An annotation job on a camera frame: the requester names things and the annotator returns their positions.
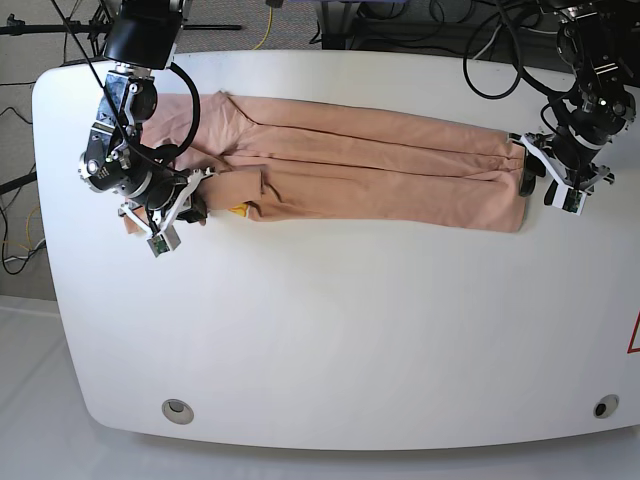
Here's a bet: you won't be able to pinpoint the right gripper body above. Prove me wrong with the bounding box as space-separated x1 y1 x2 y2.
117 168 216 233

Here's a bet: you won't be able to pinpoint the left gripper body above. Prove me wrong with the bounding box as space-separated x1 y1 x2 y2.
509 131 615 196

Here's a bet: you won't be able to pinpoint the peach T-shirt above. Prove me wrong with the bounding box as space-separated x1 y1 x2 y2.
123 89 532 236

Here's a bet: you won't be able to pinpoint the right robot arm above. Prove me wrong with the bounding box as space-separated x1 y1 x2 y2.
79 1 208 236

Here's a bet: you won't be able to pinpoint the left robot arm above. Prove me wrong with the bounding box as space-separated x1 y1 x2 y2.
491 1 639 215

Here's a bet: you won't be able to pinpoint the red warning sticker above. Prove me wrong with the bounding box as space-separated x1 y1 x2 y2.
627 314 640 354

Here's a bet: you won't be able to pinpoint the black tripod stand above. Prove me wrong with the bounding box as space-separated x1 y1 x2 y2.
0 14 113 36

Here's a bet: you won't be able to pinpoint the left table grommet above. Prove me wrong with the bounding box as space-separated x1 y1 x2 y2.
161 399 194 425

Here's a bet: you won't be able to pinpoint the table grommet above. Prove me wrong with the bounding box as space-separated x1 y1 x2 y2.
161 399 194 425
593 394 620 419

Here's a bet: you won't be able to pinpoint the right table grommet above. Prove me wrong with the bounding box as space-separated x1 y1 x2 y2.
593 394 620 419

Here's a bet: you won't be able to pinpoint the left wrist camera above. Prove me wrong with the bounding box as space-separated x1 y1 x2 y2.
551 184 588 215

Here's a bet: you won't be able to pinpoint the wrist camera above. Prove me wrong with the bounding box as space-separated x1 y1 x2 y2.
551 184 588 215
147 227 181 258

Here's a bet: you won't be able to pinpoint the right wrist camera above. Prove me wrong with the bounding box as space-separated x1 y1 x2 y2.
147 227 181 258

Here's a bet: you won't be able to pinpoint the black floor cables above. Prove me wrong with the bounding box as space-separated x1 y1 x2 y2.
0 104 49 275

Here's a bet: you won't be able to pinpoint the yellow cable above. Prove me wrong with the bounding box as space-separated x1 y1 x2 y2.
252 0 277 52

